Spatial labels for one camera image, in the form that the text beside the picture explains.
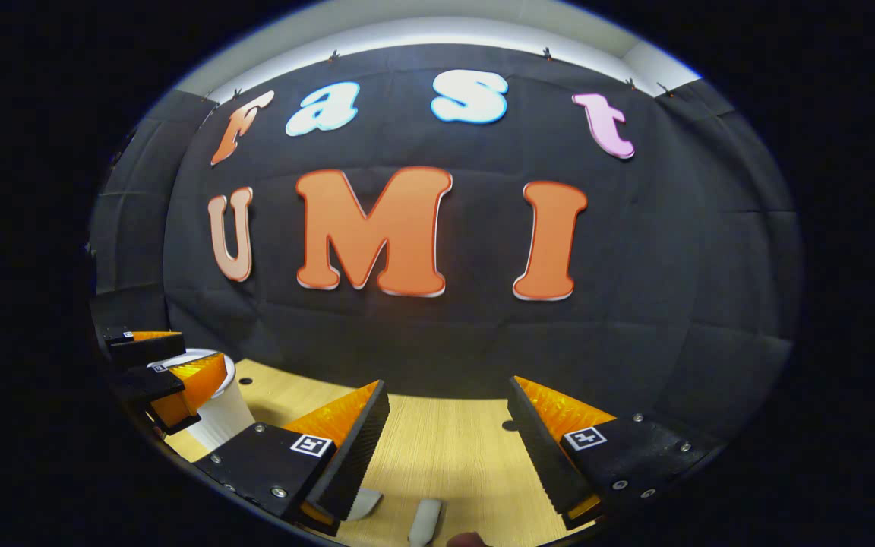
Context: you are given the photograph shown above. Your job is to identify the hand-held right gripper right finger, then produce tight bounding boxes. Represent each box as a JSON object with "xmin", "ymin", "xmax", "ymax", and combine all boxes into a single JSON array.
[{"xmin": 508, "ymin": 375, "xmax": 723, "ymax": 531}]

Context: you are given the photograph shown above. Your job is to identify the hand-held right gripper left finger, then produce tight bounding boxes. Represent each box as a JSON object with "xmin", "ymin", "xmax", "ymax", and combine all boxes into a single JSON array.
[{"xmin": 194, "ymin": 380, "xmax": 391, "ymax": 536}]

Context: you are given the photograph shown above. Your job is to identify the white dustpan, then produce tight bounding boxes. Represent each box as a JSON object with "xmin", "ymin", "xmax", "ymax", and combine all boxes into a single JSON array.
[{"xmin": 345, "ymin": 489, "xmax": 384, "ymax": 522}]

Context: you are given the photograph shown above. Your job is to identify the white garbage bin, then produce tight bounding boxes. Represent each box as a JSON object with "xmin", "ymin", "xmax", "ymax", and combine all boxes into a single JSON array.
[{"xmin": 172, "ymin": 348, "xmax": 256, "ymax": 451}]

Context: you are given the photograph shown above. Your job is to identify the small white broom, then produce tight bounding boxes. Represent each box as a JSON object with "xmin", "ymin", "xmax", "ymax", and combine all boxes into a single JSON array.
[{"xmin": 407, "ymin": 498, "xmax": 444, "ymax": 546}]

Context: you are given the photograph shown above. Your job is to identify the wooden desktop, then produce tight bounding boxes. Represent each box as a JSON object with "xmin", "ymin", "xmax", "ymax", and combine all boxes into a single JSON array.
[{"xmin": 164, "ymin": 359, "xmax": 598, "ymax": 547}]

